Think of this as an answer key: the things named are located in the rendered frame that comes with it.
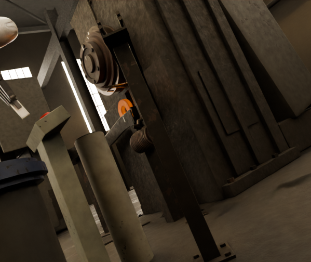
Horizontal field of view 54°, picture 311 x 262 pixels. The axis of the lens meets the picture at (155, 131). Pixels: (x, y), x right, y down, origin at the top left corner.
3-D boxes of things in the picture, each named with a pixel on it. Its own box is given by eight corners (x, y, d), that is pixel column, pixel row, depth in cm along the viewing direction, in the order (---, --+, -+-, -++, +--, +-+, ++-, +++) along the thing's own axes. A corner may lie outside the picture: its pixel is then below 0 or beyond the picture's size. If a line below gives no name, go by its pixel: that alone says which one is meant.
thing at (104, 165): (145, 254, 123) (96, 136, 129) (159, 255, 113) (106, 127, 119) (119, 270, 116) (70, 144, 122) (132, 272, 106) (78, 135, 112)
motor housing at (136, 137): (179, 214, 177) (143, 130, 183) (202, 211, 159) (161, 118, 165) (161, 224, 170) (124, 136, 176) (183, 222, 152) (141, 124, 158)
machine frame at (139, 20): (203, 182, 288) (132, 19, 307) (304, 154, 199) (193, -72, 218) (140, 215, 247) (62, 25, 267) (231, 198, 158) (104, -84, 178)
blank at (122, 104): (119, 106, 216) (115, 107, 214) (127, 94, 204) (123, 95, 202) (129, 125, 213) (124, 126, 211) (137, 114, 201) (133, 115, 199)
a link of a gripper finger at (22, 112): (17, 100, 115) (17, 99, 114) (29, 114, 115) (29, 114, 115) (10, 104, 113) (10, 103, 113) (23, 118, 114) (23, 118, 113)
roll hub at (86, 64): (96, 89, 218) (82, 54, 221) (110, 71, 195) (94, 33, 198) (89, 91, 215) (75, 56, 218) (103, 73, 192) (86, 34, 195)
